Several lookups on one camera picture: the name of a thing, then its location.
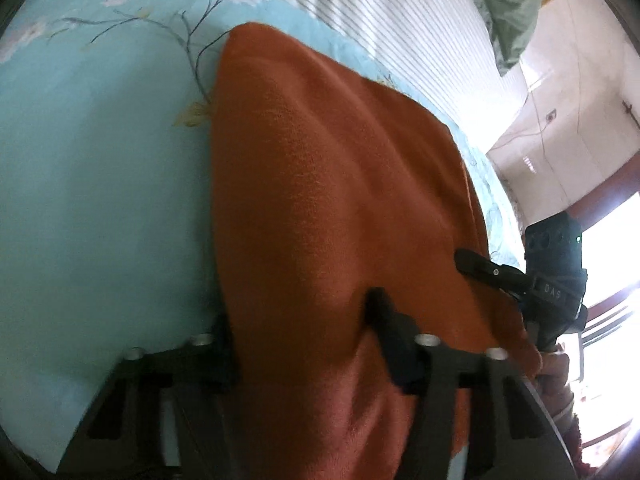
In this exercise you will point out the light blue floral bedsheet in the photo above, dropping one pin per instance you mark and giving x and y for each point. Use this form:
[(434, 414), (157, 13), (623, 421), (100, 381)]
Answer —
[(100, 185)]

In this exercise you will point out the orange knit sweater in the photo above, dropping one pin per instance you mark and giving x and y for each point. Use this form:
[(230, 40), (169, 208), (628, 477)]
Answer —
[(325, 185)]

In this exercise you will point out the person's right hand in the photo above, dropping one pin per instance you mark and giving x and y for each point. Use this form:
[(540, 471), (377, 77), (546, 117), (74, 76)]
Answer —
[(557, 380)]

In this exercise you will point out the person's right forearm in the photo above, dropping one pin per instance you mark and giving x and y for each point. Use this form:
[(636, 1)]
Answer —
[(572, 435)]

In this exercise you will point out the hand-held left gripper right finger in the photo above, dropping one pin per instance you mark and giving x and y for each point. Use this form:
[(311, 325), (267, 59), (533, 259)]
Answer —
[(395, 345)]

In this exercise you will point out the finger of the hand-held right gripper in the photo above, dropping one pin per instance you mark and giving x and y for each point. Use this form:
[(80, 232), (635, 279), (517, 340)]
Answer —
[(492, 272)]

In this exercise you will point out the green pillow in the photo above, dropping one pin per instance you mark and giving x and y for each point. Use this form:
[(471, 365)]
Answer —
[(510, 10)]

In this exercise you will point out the wall socket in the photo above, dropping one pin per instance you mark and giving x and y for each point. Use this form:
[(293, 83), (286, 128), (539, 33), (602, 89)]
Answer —
[(551, 116)]

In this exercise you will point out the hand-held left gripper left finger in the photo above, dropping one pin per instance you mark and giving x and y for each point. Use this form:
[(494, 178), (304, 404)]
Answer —
[(220, 360)]

